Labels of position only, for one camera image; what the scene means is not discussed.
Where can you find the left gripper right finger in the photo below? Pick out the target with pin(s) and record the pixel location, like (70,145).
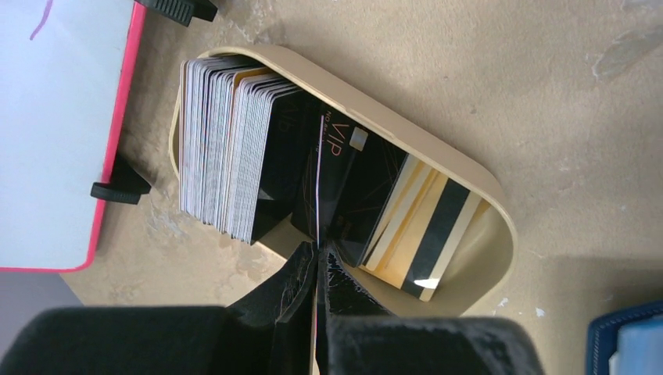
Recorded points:
(356,334)

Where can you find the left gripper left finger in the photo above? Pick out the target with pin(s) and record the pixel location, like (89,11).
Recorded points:
(268,331)

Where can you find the black VIP card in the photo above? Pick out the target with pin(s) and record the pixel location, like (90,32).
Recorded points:
(348,176)

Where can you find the blue leather card holder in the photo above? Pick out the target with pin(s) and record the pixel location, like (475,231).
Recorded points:
(626,341)

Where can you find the beige oval card tray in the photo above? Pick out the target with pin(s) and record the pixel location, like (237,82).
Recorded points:
(486,255)

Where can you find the black whiteboard stand clip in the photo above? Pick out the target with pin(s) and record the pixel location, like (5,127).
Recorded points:
(126,185)
(182,11)

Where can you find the whiteboard with pink frame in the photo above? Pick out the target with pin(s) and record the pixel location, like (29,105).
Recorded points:
(66,71)

